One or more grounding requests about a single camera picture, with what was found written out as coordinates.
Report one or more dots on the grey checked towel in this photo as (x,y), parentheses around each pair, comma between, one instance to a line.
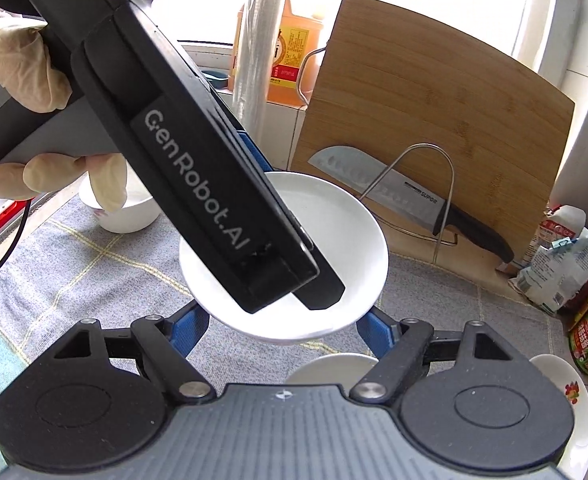
(98,270)

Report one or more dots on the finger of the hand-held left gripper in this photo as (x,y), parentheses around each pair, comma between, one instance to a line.
(324,285)
(254,150)

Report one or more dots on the white printed packet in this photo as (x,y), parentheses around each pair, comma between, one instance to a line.
(549,280)

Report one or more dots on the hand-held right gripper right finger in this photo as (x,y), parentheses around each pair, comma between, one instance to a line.
(374,335)

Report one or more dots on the person's left hand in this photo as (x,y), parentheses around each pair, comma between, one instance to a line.
(13,60)

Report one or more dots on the dark teal dish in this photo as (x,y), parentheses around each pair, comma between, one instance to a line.
(216,80)

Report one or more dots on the window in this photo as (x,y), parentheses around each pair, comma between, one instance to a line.
(198,5)

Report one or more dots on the blue bag clip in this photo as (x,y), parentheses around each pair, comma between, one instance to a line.
(561,244)

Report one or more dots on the orange oil jug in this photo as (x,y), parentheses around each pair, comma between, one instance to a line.
(294,45)

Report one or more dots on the white floral bowl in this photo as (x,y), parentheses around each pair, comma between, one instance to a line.
(133,217)
(324,367)
(354,240)

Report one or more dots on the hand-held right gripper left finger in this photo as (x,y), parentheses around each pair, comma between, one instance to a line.
(191,330)

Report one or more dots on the bamboo cutting board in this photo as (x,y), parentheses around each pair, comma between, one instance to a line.
(424,85)

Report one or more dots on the tall plastic wrap roll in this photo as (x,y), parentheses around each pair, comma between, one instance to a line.
(256,60)

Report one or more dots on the white plate fruit print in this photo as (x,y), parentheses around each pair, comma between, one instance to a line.
(549,385)

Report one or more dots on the red and white packet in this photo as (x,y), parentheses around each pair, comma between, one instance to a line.
(569,220)

